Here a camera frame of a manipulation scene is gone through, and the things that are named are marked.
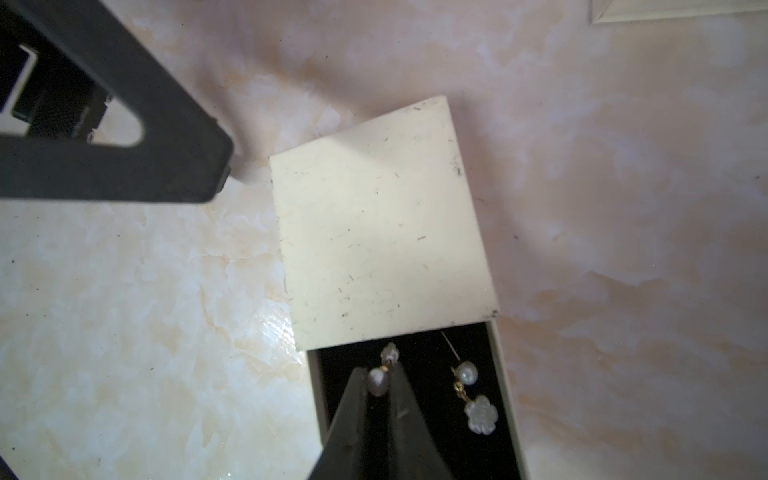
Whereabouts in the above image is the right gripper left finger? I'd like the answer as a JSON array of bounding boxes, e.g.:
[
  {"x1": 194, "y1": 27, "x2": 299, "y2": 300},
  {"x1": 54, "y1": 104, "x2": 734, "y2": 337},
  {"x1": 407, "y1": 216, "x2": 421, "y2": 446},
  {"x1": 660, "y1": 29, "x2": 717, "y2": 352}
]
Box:
[{"x1": 309, "y1": 367, "x2": 384, "y2": 479}]

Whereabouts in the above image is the cream drawer jewelry box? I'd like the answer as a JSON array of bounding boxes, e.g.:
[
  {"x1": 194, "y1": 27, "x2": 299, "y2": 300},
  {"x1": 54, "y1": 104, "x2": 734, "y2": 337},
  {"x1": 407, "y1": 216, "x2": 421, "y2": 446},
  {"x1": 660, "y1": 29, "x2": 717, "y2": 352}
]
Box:
[{"x1": 590, "y1": 0, "x2": 767, "y2": 24}]

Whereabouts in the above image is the small earring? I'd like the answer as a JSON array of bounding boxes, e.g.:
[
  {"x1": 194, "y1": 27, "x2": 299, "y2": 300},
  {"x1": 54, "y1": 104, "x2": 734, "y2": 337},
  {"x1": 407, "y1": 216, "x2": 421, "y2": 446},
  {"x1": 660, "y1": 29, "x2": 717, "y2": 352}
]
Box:
[{"x1": 366, "y1": 342, "x2": 400, "y2": 398}]

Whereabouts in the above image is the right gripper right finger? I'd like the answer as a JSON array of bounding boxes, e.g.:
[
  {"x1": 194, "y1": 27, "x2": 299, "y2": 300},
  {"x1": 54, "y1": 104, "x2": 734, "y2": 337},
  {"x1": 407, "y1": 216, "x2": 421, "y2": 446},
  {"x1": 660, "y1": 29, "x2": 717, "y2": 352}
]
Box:
[{"x1": 388, "y1": 363, "x2": 454, "y2": 480}]

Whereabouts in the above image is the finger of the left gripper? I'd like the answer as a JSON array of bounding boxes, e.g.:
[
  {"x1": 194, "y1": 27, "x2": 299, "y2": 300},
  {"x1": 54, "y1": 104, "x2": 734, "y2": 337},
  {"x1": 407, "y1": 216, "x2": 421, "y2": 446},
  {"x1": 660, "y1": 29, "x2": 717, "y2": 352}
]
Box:
[{"x1": 1, "y1": 1, "x2": 234, "y2": 203}]

